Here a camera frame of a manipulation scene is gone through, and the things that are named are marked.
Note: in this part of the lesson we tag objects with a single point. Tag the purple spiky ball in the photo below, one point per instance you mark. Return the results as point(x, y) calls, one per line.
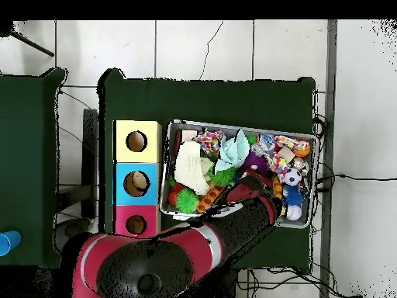
point(255, 163)

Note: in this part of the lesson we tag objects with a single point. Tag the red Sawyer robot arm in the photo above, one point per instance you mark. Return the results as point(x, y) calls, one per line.
point(180, 254)

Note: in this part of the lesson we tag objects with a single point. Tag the black tripod leg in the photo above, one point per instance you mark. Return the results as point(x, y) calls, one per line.
point(31, 43)

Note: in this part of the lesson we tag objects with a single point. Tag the cream yellow waffle cloth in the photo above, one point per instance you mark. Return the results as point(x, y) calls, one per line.
point(191, 167)

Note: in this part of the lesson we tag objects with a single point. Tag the clear mesh bin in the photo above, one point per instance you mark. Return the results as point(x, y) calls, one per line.
point(162, 186)

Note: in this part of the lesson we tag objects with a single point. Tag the colourful polka dot fabric toy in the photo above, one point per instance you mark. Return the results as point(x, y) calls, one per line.
point(279, 162)

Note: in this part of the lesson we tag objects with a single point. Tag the white baseball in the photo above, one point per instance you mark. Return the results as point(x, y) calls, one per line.
point(294, 212)

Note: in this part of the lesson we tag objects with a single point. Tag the green spiky ball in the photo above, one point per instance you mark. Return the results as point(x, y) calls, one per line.
point(187, 200)

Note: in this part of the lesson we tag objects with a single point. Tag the orange plastic block toy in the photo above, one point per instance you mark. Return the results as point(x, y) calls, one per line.
point(209, 197)

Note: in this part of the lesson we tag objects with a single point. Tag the blue plastic cup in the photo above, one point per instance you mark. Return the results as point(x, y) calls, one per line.
point(8, 241)

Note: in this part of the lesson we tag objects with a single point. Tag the red ball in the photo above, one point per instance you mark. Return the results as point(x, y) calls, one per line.
point(173, 197)

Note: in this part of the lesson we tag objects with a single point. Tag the pale wooden cube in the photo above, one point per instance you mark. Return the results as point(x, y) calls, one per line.
point(285, 154)
point(189, 135)

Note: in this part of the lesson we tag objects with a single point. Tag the blue fuzzy ball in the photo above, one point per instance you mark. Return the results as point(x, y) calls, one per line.
point(293, 195)

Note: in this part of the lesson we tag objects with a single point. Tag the black white soccer ball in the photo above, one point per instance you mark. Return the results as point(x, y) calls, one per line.
point(292, 177)

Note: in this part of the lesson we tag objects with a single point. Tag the wooden box with three holes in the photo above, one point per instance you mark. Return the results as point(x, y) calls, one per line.
point(136, 166)

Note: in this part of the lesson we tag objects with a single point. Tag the orange basketball toy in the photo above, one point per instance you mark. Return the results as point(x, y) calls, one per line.
point(303, 149)

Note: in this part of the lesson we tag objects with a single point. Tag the colourful patchwork fabric toy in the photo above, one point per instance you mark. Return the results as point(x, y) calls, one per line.
point(211, 141)

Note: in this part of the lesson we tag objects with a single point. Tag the dark green table cloth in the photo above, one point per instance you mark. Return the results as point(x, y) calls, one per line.
point(28, 136)
point(217, 99)

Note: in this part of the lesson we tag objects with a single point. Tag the large green fuzzy ball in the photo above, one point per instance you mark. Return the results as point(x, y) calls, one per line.
point(223, 177)

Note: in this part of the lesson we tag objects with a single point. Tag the black equipment stand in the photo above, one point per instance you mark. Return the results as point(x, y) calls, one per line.
point(90, 155)

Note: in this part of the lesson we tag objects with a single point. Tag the mint green waffle cloth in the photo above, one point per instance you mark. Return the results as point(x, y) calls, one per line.
point(232, 154)

